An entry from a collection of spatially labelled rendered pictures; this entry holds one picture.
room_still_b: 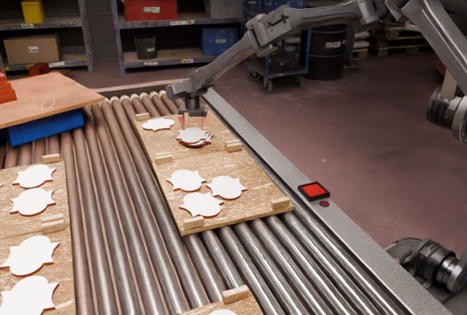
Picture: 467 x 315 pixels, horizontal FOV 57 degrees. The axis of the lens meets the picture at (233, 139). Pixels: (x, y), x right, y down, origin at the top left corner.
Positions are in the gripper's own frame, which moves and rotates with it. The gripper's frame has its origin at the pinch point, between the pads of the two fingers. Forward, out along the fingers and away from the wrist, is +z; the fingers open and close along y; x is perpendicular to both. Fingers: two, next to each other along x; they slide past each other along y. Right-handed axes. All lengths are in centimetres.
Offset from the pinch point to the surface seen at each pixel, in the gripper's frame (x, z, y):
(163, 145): -8.9, 3.3, -10.6
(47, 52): 379, 74, -225
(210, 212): -53, 2, 10
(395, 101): 285, 97, 191
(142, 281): -78, 5, -5
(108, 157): -15.5, 5.2, -30.3
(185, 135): -6.2, 0.3, -2.5
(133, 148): -7.8, 5.3, -22.9
